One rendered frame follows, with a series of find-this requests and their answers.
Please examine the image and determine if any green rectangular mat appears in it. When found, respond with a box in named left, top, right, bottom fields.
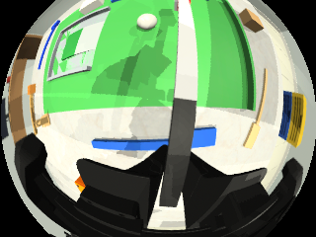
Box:
left=42, top=0, right=248, bottom=114

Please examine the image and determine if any tan cube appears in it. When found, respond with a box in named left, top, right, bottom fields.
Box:
left=240, top=8, right=264, bottom=33

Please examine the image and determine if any white golf ball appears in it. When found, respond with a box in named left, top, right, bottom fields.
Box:
left=137, top=13, right=158, bottom=29

